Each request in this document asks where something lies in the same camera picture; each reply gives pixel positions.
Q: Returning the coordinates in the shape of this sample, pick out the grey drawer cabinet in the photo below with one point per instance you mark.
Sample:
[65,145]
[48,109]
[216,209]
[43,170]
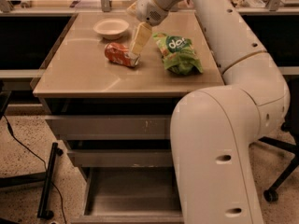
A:
[80,80]

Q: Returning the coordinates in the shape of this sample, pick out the red coke can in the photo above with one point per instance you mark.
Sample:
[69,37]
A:
[119,54]

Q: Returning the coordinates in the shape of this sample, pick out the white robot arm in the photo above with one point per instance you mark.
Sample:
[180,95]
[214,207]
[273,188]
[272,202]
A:
[211,129]

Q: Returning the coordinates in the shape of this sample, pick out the top grey drawer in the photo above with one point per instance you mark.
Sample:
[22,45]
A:
[110,127]

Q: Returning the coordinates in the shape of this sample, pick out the middle grey drawer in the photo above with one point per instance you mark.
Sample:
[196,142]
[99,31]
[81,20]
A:
[135,158]

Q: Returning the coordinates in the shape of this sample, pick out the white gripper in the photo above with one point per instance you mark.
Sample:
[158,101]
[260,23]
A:
[149,7]

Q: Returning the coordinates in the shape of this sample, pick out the green chip bag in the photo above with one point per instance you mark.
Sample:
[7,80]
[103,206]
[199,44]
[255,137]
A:
[178,54]

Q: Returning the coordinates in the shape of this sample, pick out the open bottom grey drawer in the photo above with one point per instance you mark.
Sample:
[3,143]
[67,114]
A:
[131,196]

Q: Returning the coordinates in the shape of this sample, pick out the black stand base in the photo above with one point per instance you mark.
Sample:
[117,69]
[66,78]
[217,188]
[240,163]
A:
[45,177]

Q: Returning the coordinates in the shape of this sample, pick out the white paper bowl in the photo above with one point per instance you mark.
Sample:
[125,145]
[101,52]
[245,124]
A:
[111,29]

